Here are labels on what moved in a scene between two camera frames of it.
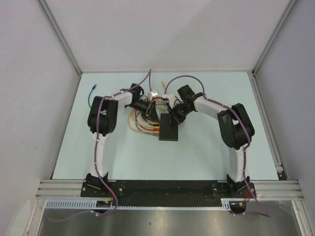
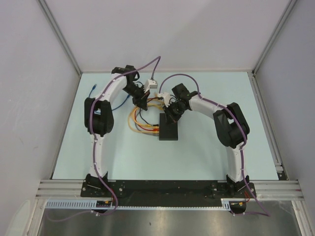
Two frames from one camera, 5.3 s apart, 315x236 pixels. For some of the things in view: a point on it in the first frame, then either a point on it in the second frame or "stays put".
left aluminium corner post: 61,36 stays put
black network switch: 167,132 stays put
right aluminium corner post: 273,36 stays put
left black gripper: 150,112 → 141,101
